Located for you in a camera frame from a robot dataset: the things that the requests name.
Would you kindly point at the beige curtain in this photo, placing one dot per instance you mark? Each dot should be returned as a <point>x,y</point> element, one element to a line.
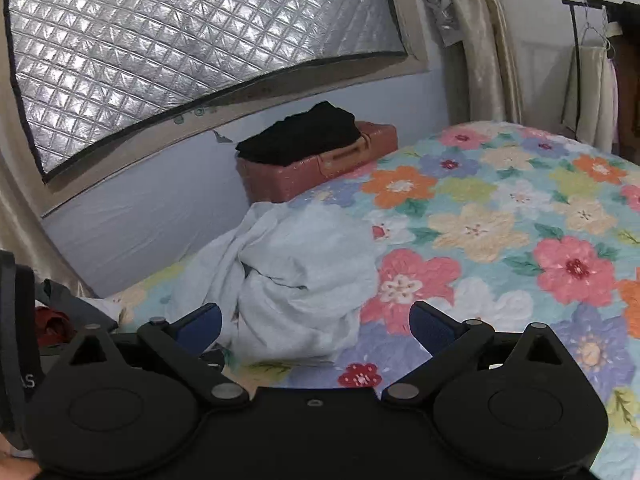
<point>35,240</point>
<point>482,50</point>

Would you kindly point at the red cloth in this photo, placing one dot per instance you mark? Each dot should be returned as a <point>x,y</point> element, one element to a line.
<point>52,327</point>

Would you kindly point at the silver quilted window cover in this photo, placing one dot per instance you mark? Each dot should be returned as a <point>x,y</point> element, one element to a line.
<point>165,45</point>

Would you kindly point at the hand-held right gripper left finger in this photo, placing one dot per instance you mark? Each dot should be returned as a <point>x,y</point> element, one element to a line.
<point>201,326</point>

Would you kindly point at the black clothes rack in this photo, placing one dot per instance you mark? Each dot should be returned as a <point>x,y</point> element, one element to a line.
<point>590,15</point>

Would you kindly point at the black folded garment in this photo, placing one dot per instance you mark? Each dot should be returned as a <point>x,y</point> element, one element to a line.
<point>305,132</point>

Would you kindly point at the hanging cream garment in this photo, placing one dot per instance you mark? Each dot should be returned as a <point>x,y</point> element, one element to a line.
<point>592,90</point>

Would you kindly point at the silver foil sheet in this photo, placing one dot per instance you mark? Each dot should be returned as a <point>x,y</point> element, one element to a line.
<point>440,0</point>

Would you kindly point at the grey cloth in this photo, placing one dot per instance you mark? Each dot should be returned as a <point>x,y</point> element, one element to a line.
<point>75,305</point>

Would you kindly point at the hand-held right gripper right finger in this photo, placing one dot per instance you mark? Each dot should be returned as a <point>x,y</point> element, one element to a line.
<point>431,326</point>

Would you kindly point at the floral bed quilt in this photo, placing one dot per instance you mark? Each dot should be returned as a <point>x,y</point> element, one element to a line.
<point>505,240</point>

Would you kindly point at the white t-shirt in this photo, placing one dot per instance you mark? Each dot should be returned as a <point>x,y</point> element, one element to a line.
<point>295,285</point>

